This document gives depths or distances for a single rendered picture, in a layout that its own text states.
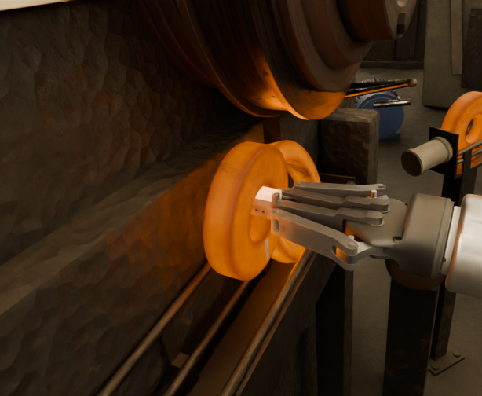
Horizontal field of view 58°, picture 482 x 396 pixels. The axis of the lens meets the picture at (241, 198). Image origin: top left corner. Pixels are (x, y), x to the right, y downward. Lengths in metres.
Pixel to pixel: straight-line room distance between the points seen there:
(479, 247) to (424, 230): 0.04
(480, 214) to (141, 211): 0.30
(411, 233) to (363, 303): 1.21
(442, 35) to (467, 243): 3.03
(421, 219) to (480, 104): 0.69
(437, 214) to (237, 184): 0.18
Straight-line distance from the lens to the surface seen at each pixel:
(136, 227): 0.43
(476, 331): 1.59
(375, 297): 1.63
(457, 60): 3.35
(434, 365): 1.43
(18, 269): 0.40
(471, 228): 0.40
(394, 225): 0.43
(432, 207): 0.41
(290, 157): 0.64
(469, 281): 0.41
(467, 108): 1.04
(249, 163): 0.43
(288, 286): 0.57
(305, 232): 0.41
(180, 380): 0.51
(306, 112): 0.53
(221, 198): 0.42
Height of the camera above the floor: 1.07
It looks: 28 degrees down
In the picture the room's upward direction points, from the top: 7 degrees counter-clockwise
